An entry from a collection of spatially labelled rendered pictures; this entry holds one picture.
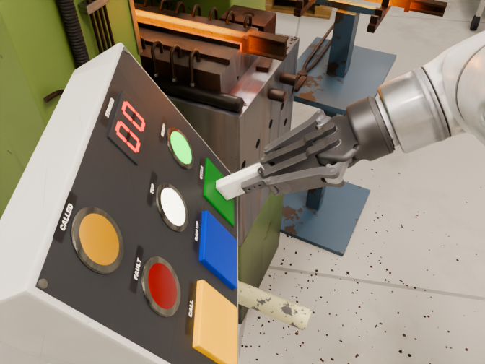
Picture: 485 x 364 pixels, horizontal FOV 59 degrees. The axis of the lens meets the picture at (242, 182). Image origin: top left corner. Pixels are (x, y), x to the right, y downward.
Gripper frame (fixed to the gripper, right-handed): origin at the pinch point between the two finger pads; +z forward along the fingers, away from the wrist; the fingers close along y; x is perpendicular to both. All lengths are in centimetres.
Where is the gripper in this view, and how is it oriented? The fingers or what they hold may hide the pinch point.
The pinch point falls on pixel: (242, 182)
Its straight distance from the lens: 59.7
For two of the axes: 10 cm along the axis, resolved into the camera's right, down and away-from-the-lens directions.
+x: -5.0, -6.0, -6.2
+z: -8.7, 3.6, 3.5
